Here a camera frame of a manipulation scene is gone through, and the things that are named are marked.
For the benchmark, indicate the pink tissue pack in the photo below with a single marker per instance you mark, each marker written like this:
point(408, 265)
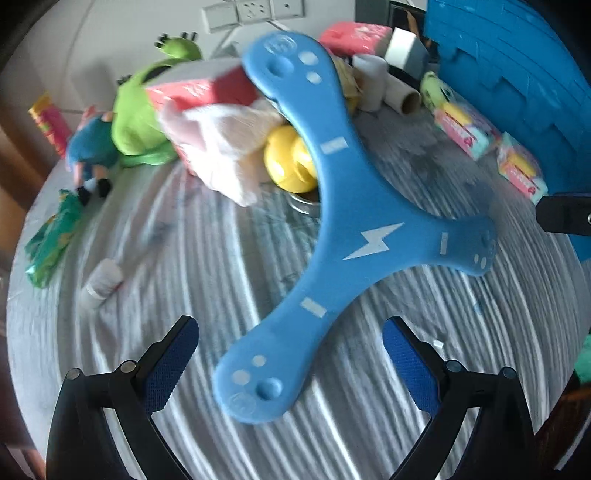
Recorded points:
point(355, 37)

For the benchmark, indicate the blue three-armed boomerang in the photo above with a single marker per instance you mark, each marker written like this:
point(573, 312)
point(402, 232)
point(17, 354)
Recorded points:
point(341, 221)

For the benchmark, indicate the metal bowl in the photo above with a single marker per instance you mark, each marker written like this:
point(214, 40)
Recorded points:
point(304, 203)

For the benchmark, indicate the red and yellow packet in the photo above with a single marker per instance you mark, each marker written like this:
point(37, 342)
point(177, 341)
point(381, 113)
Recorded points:
point(48, 122)

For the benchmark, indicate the white wall socket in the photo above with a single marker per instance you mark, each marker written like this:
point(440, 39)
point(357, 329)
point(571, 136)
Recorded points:
point(253, 10)
point(287, 7)

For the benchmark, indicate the white crumpled plastic bag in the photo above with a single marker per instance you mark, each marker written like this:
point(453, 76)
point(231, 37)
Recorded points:
point(221, 138)

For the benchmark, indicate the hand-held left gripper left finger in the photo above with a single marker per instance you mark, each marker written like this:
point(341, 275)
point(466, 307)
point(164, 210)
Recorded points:
point(168, 369)

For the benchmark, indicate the grey striped desktop cloth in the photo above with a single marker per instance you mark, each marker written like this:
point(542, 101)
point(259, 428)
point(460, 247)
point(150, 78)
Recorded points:
point(207, 258)

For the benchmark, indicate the pink tissue box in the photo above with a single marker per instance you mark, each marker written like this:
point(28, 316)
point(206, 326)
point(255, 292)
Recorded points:
point(198, 90)

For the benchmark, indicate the white wall switch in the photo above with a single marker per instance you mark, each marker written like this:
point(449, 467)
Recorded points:
point(219, 17)

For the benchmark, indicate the green cloth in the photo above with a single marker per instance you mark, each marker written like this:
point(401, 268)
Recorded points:
point(584, 357)

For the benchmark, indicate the soap packet far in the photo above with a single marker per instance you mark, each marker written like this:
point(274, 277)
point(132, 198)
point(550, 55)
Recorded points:
point(461, 127)

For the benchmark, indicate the black frame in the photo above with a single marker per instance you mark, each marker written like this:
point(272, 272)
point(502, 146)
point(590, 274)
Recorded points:
point(399, 16)

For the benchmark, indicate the large green frog plush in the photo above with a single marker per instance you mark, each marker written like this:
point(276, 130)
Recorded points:
point(134, 120)

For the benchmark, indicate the small green frog toy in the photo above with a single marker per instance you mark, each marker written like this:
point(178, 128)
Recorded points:
point(434, 90)

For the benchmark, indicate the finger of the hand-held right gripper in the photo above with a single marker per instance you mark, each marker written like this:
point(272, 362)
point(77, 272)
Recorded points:
point(565, 213)

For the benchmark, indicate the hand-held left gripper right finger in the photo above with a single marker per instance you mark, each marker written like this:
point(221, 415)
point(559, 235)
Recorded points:
point(411, 369)

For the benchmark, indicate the blue pig plush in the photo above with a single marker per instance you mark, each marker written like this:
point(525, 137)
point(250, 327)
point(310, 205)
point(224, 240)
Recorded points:
point(90, 147)

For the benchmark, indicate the green snack packet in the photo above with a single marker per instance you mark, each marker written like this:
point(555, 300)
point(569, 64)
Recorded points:
point(48, 240)

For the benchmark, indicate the small white bottle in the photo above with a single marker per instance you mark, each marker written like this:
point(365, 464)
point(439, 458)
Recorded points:
point(101, 281)

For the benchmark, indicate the yellow round toy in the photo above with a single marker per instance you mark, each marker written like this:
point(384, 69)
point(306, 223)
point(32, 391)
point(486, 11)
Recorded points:
point(284, 161)

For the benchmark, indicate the white paper roll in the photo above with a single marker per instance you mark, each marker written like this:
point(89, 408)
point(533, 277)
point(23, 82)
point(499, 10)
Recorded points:
point(369, 78)

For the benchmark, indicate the white and grey box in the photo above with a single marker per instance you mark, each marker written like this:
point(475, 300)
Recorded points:
point(401, 48)

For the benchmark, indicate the cardboard tube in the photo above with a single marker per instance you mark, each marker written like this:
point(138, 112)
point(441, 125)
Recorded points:
point(401, 94)

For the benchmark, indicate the soap packet near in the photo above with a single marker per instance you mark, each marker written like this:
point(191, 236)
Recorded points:
point(519, 166)

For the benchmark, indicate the soap packet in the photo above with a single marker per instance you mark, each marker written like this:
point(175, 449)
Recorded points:
point(461, 127)
point(519, 166)

